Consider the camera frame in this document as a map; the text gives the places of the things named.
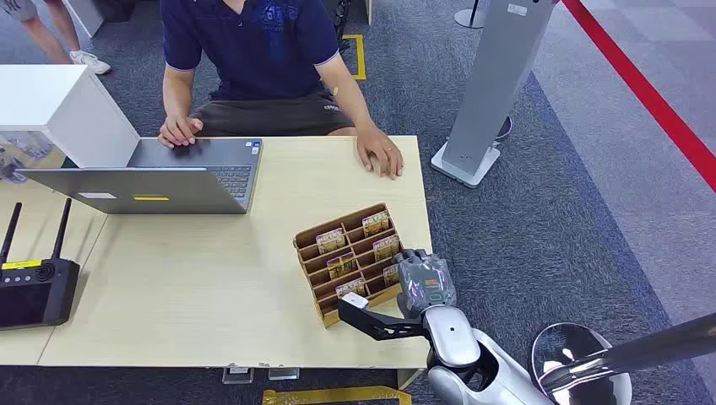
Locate person's right hand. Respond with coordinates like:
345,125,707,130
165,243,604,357
157,114,204,150

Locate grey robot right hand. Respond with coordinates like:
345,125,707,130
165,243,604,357
391,248,458,321

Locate person's left hand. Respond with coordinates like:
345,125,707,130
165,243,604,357
355,125,405,181

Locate wooden card holder rack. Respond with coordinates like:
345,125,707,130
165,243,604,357
293,202,405,329

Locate seated person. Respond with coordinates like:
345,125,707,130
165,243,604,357
157,0,405,181

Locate standing person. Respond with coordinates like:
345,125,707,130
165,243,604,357
0,0,112,76

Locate grey laptop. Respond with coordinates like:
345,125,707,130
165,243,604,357
15,137,264,216

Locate white box cabinet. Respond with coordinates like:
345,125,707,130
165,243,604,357
0,64,142,170

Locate grey kiosk stand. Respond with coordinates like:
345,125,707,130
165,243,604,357
430,0,561,190

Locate black chair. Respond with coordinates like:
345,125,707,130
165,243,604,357
323,0,354,41

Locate yellow tape strip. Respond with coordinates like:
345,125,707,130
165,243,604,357
261,385,414,405

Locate printed picture panel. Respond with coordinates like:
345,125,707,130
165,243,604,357
0,130,67,186

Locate silver stanchion base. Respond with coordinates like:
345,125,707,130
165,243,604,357
453,0,489,30

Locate black remote controller with antennas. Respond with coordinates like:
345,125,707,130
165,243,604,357
0,197,82,332

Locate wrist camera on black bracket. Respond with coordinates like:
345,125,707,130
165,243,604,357
337,292,433,343

